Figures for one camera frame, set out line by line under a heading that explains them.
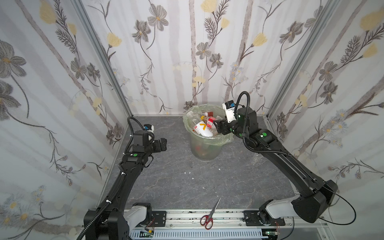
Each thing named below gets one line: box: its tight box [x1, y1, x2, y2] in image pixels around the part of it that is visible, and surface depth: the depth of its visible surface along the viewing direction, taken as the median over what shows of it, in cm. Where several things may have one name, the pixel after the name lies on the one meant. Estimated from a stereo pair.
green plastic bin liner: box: [182, 104, 234, 147], surface depth 77 cm
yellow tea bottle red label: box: [201, 111, 214, 118], surface depth 88 cm
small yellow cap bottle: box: [205, 116, 217, 130], surface depth 80 cm
